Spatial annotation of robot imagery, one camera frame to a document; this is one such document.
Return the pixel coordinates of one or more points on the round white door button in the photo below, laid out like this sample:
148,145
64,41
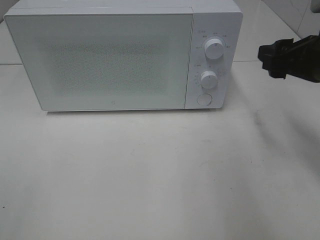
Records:
204,99

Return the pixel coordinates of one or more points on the upper white power knob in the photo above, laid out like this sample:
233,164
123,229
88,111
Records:
214,48

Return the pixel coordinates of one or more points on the white microwave door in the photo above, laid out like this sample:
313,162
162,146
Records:
105,62

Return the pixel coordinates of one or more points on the white microwave oven body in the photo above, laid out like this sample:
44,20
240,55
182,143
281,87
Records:
210,18

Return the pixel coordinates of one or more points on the white timer knob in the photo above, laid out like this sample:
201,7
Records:
208,79

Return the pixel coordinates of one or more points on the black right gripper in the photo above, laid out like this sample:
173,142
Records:
300,59

